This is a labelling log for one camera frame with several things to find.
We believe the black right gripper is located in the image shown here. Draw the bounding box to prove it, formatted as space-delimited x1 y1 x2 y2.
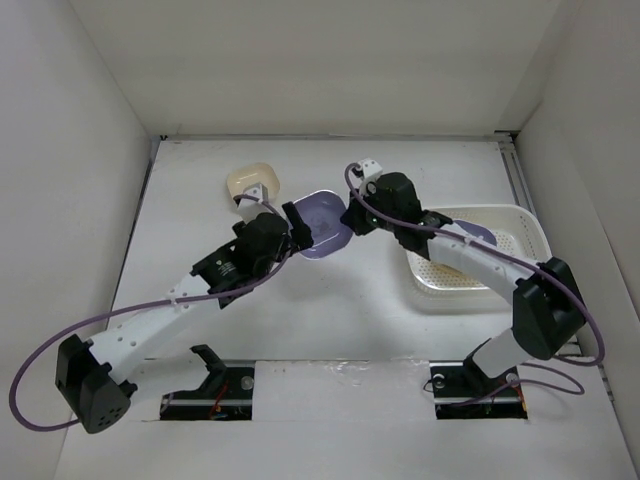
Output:
342 182 401 236

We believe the large purple panda plate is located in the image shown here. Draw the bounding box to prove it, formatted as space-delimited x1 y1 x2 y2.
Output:
294 190 353 260

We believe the cream panda plate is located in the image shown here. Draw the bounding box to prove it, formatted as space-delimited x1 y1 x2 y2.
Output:
226 162 280 201

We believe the small purple panda plate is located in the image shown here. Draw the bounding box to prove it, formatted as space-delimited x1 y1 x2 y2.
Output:
454 219 498 246

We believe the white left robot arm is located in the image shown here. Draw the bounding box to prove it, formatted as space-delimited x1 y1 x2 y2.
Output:
55 202 313 434

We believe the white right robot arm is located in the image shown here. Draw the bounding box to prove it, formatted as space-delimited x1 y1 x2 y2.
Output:
341 164 592 396

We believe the white perforated plastic bin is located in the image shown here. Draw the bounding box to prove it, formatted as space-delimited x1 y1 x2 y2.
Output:
404 204 551 314

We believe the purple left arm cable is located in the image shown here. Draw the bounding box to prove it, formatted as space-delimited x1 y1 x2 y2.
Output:
8 195 291 431

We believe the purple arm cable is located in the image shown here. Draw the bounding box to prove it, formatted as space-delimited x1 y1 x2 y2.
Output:
343 160 606 409
8 195 291 431

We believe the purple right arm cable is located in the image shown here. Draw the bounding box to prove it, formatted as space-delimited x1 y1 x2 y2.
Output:
343 160 606 409

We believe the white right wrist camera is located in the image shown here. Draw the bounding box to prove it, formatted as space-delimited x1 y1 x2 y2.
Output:
351 158 383 191

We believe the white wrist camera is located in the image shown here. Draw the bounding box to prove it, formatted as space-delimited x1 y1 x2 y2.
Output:
351 158 383 191
234 183 267 223

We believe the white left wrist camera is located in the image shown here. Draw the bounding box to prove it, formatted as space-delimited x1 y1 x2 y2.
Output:
234 183 267 223

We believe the aluminium rail right side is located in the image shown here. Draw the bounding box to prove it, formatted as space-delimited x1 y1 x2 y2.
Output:
494 130 584 356

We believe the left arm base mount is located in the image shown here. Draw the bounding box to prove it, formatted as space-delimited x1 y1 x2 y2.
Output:
159 345 256 422

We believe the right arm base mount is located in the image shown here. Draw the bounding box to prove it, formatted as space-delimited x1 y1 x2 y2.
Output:
423 361 528 421

